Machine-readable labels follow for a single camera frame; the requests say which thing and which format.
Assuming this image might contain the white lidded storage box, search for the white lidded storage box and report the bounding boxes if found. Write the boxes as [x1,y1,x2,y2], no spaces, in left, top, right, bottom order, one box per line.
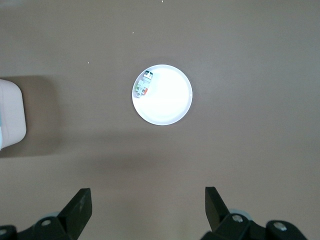
[0,78,28,151]

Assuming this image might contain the green push button switch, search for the green push button switch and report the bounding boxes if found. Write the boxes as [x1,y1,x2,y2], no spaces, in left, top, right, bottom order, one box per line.
[134,70,154,99]

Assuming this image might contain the pink round plate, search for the pink round plate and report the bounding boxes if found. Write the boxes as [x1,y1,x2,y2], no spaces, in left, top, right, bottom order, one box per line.
[131,64,194,127]

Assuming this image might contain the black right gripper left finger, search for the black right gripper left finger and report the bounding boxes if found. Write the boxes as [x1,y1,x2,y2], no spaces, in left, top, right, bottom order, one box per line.
[0,187,93,240]

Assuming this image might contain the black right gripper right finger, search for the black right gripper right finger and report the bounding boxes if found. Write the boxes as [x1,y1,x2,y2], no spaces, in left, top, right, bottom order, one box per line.
[201,186,308,240]

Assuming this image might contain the brown table cover mat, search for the brown table cover mat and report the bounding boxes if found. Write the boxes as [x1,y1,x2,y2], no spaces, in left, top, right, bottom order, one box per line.
[0,0,320,240]

